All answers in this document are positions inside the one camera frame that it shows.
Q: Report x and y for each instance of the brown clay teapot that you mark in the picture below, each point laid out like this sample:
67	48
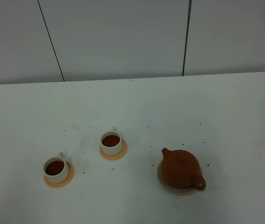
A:
180	169

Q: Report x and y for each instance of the beige round teapot saucer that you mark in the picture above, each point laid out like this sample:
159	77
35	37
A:
172	190

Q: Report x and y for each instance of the white teacup near left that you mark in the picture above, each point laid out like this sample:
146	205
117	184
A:
56	169

